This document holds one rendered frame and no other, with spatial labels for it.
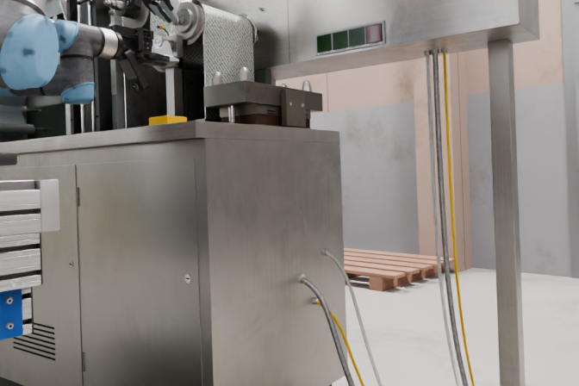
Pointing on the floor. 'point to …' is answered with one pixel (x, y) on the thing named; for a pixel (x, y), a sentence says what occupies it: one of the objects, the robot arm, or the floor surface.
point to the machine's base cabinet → (185, 266)
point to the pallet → (389, 267)
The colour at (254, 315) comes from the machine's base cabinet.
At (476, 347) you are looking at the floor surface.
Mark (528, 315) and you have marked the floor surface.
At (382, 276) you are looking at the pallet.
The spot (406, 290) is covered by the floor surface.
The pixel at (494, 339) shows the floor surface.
